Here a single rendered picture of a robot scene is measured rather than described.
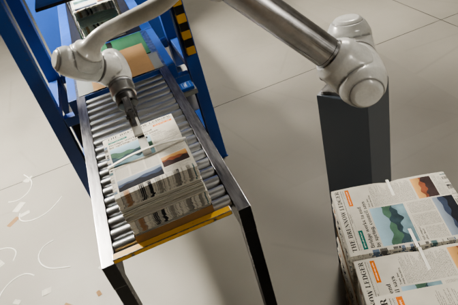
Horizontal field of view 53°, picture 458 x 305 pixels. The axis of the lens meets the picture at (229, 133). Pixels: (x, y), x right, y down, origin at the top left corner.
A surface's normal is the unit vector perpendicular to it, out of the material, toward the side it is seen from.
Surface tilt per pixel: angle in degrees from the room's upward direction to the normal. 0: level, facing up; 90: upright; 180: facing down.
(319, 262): 0
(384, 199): 0
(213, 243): 0
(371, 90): 95
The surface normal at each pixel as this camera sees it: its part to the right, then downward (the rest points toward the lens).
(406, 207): -0.23, -0.79
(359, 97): 0.06, 0.64
